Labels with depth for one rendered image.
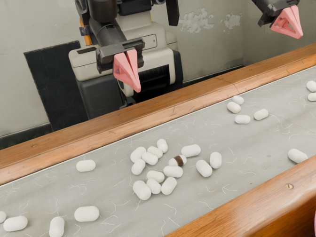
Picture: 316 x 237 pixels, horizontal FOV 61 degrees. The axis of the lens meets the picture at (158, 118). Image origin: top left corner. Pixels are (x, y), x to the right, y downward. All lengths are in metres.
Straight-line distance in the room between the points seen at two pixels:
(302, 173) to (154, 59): 0.78
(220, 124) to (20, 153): 0.43
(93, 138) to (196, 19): 2.30
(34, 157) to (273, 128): 0.48
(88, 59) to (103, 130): 0.74
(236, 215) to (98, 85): 1.09
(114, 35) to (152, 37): 0.53
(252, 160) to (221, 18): 2.52
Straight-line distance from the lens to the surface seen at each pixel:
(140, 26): 1.12
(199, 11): 2.80
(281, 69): 0.86
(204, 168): 0.44
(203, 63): 2.89
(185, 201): 0.42
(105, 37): 0.59
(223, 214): 0.36
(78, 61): 1.32
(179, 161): 0.47
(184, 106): 0.67
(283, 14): 0.79
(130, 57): 0.54
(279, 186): 0.40
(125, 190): 0.46
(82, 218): 0.42
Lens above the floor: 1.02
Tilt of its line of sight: 25 degrees down
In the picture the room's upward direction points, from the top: 11 degrees counter-clockwise
